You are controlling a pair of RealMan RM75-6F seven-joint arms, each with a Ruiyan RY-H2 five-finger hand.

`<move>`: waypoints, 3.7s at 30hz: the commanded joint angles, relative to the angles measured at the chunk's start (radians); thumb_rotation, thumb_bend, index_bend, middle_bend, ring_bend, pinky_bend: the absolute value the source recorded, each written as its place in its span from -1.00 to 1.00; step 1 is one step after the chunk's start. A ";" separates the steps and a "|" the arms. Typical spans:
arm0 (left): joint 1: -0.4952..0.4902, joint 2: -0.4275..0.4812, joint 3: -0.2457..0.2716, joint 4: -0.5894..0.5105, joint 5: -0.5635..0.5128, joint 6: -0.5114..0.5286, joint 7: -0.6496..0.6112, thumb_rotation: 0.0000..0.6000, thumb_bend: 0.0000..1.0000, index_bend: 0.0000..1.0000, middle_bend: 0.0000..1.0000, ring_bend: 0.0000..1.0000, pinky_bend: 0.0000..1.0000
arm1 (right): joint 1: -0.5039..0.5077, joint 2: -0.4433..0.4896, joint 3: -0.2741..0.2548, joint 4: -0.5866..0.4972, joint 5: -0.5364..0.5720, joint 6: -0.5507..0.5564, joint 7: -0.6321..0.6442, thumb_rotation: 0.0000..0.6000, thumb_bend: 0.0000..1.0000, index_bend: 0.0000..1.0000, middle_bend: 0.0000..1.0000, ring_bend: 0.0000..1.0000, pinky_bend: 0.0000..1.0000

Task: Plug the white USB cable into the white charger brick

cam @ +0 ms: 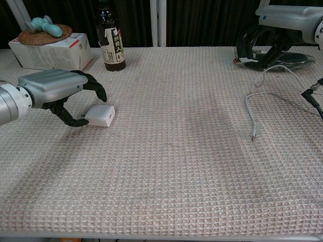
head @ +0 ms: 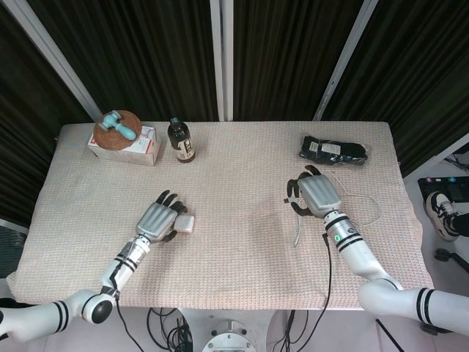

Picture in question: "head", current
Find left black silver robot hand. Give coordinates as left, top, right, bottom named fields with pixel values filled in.
left=135, top=189, right=189, bottom=243

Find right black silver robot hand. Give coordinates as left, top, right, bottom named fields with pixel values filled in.
left=287, top=164, right=344, bottom=219

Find white charger block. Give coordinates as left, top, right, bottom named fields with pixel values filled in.
left=174, top=214, right=196, bottom=235

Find white USB cable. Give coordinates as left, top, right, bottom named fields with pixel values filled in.
left=284, top=175, right=382, bottom=247

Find round metal robot base flange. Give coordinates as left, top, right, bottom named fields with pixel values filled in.
left=202, top=318, right=257, bottom=352

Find black socks in plastic bag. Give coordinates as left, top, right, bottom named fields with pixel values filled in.
left=297, top=135, right=369, bottom=166

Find white cardboard box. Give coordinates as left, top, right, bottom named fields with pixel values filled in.
left=86, top=124, right=164, bottom=168

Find dark glass bottle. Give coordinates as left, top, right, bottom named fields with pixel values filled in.
left=167, top=117, right=197, bottom=164

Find beige waffle tablecloth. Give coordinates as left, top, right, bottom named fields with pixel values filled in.
left=5, top=120, right=435, bottom=312

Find round woven brown coaster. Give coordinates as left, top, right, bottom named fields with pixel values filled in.
left=93, top=109, right=141, bottom=150

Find teal massage roller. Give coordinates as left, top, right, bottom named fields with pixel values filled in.
left=100, top=112, right=137, bottom=141

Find black and white sneaker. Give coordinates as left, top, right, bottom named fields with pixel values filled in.
left=425, top=191, right=469, bottom=242

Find black curtain panel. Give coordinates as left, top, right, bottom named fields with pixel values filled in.
left=324, top=0, right=469, bottom=179
left=232, top=0, right=366, bottom=122
left=27, top=0, right=221, bottom=122
left=0, top=0, right=92, bottom=228

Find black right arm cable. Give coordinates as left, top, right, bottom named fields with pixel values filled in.
left=292, top=231, right=335, bottom=352

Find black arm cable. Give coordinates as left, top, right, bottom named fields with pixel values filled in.
left=292, top=231, right=335, bottom=352
left=114, top=296, right=143, bottom=352

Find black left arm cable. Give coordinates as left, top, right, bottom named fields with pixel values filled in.
left=114, top=296, right=143, bottom=352

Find black floor cable bundle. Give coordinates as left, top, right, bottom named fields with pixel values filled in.
left=273, top=309, right=298, bottom=352
left=146, top=307, right=193, bottom=352

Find white metal frame post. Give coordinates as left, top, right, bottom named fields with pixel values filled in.
left=313, top=0, right=384, bottom=122
left=5, top=0, right=102, bottom=124
left=209, top=0, right=235, bottom=122

